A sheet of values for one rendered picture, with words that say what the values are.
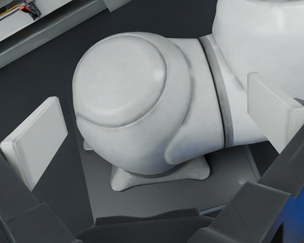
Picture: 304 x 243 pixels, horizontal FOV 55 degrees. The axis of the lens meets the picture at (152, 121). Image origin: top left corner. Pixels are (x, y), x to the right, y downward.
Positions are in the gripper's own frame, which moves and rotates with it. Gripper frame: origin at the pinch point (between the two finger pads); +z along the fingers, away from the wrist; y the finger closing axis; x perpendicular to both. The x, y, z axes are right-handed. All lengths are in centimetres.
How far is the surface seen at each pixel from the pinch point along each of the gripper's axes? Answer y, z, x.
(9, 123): -48, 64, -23
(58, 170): -32, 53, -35
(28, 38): -39, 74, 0
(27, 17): -35, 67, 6
